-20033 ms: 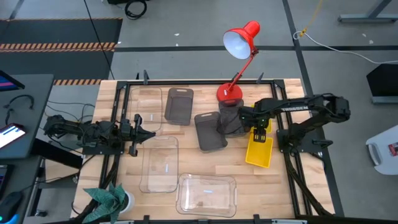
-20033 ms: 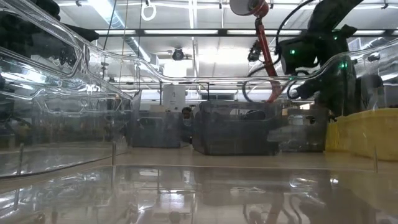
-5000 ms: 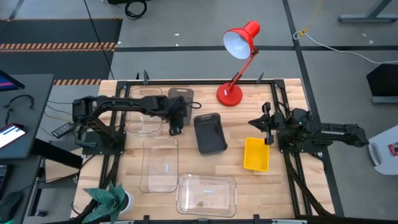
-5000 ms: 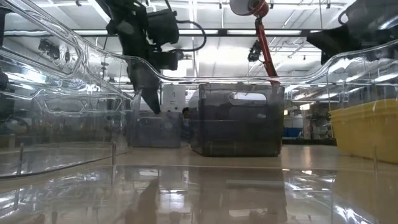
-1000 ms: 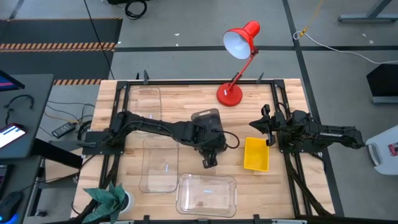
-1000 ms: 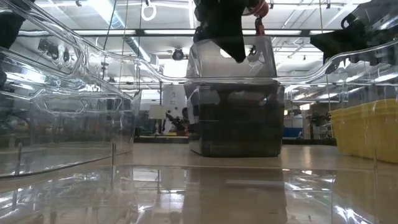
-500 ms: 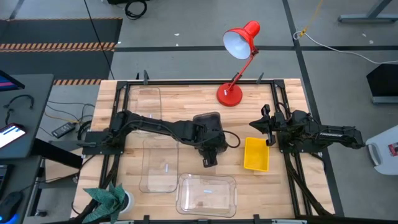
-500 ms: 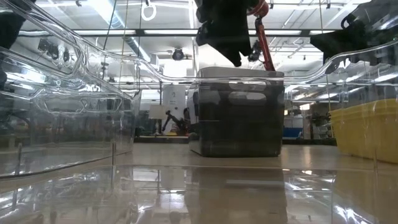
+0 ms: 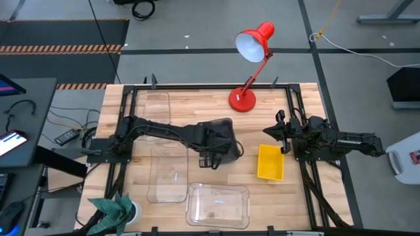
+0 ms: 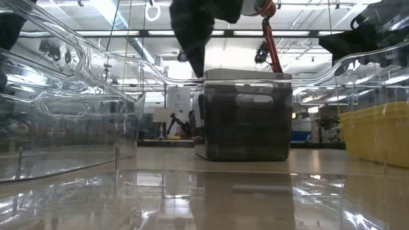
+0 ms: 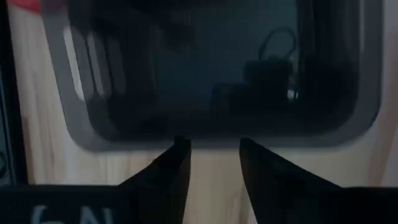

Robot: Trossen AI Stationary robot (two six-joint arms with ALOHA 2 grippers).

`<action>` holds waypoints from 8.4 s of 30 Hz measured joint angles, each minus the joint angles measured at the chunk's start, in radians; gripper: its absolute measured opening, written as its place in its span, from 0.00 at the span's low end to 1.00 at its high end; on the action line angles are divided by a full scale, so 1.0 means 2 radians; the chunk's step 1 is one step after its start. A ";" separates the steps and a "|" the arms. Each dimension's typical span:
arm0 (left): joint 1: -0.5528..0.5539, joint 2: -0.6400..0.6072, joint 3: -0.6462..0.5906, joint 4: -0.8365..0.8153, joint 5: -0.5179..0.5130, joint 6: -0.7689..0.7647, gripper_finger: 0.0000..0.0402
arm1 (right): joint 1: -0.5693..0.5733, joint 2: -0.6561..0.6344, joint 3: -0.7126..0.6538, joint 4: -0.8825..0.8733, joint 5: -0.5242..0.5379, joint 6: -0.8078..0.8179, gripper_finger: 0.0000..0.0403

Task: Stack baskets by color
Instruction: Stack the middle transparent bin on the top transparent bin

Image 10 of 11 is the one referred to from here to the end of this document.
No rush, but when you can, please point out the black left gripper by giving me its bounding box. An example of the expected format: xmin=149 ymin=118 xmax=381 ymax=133
xmin=169 ymin=0 xmax=243 ymax=77

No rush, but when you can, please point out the yellow plastic basket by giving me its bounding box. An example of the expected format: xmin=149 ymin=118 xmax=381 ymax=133
xmin=338 ymin=110 xmax=409 ymax=124
xmin=339 ymin=118 xmax=409 ymax=169

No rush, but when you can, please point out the clear plastic basket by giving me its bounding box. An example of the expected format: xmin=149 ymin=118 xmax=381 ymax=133
xmin=0 ymin=0 xmax=409 ymax=230
xmin=0 ymin=47 xmax=146 ymax=185

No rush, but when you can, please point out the white board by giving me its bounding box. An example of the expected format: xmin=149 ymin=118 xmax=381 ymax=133
xmin=166 ymin=88 xmax=192 ymax=123

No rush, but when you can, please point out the red desk lamp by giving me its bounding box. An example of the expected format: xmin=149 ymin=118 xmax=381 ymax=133
xmin=241 ymin=0 xmax=285 ymax=74

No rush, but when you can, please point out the grey plastic basket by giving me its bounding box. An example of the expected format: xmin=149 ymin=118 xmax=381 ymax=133
xmin=193 ymin=79 xmax=294 ymax=162

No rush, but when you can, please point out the blue bin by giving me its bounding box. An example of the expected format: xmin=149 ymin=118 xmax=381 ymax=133
xmin=290 ymin=130 xmax=313 ymax=143

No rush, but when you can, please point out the white hanging ring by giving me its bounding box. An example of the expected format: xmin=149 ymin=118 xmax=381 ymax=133
xmin=145 ymin=1 xmax=162 ymax=22

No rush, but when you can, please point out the black aluminium table frame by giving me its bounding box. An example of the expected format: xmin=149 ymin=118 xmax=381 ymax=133
xmin=137 ymin=139 xmax=348 ymax=150

